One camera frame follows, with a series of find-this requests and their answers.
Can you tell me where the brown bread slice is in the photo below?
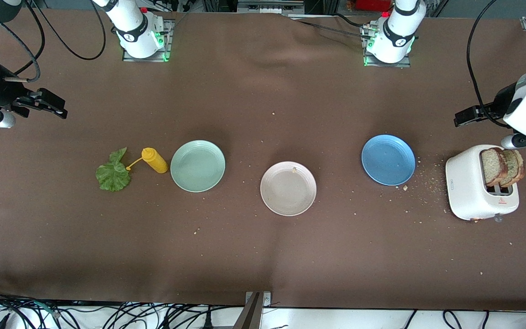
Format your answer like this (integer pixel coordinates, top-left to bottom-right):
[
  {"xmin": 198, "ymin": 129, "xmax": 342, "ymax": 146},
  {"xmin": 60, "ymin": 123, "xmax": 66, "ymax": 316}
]
[
  {"xmin": 500, "ymin": 149, "xmax": 525, "ymax": 188},
  {"xmin": 480, "ymin": 147, "xmax": 509, "ymax": 187}
]

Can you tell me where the green lettuce leaf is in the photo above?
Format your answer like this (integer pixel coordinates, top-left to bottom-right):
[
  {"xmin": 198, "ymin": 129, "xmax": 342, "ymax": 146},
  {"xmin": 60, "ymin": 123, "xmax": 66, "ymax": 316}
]
[{"xmin": 95, "ymin": 147, "xmax": 132, "ymax": 192}]

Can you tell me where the yellow mustard squeeze bottle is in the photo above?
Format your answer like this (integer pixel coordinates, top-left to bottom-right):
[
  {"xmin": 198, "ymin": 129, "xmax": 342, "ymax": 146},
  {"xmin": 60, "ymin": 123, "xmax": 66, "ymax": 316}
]
[{"xmin": 126, "ymin": 147, "xmax": 168, "ymax": 174}]

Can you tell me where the blue plate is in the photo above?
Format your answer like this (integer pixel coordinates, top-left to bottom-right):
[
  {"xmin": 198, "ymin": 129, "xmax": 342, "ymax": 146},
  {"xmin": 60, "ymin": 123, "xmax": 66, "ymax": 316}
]
[{"xmin": 361, "ymin": 134, "xmax": 416, "ymax": 186}]

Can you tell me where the pale green plate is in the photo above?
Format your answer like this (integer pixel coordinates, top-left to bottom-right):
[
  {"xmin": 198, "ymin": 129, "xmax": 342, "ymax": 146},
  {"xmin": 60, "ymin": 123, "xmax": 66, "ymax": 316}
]
[{"xmin": 170, "ymin": 140, "xmax": 226, "ymax": 193}]

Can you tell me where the beige plate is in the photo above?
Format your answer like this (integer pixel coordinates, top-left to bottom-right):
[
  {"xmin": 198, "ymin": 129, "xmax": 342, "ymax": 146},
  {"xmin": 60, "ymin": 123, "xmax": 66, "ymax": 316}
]
[{"xmin": 260, "ymin": 161, "xmax": 317, "ymax": 217}]

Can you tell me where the white toaster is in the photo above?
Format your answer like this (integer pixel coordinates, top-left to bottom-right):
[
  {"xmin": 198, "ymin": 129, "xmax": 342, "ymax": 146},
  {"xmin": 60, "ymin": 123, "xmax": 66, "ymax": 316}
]
[{"xmin": 445, "ymin": 144, "xmax": 520, "ymax": 222}]

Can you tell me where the red box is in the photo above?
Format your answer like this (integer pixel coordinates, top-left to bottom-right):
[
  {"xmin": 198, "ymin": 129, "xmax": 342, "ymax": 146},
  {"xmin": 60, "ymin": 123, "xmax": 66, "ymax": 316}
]
[{"xmin": 356, "ymin": 0, "xmax": 392, "ymax": 12}]

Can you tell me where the silver power strip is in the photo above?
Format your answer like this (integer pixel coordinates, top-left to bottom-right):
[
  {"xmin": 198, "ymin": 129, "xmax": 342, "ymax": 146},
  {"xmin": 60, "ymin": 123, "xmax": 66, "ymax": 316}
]
[{"xmin": 237, "ymin": 0, "xmax": 305, "ymax": 14}]

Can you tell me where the brown tablecloth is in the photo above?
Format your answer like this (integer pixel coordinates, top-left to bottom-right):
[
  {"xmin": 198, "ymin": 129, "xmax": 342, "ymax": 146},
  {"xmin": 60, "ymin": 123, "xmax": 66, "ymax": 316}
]
[{"xmin": 0, "ymin": 8, "xmax": 526, "ymax": 312}]

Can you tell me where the dark grey metal bar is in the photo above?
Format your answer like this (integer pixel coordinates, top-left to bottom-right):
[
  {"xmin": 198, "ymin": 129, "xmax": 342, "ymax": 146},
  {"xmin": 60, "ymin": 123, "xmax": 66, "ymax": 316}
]
[{"xmin": 232, "ymin": 292, "xmax": 263, "ymax": 329}]

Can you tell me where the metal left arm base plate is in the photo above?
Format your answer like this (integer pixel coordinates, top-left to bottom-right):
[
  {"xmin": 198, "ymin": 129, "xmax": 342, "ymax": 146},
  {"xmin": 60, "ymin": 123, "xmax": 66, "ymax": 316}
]
[{"xmin": 363, "ymin": 23, "xmax": 412, "ymax": 68}]

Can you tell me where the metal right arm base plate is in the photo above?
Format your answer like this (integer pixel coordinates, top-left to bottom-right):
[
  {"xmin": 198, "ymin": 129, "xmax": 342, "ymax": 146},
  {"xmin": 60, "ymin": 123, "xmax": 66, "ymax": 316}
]
[{"xmin": 122, "ymin": 18, "xmax": 172, "ymax": 63}]

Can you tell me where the black cable on tablecloth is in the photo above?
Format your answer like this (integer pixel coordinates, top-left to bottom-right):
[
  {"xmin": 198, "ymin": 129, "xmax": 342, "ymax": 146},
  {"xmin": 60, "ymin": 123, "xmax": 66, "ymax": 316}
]
[{"xmin": 288, "ymin": 13, "xmax": 378, "ymax": 39}]

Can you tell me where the teal floor cable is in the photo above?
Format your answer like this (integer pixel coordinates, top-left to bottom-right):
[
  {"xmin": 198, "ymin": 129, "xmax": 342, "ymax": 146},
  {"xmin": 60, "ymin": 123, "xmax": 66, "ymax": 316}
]
[{"xmin": 30, "ymin": 299, "xmax": 60, "ymax": 318}]

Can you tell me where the silver table edge bracket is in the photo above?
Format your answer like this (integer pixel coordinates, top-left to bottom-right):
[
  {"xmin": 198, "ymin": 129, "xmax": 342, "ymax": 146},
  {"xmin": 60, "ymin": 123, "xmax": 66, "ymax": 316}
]
[{"xmin": 245, "ymin": 291, "xmax": 273, "ymax": 308}]

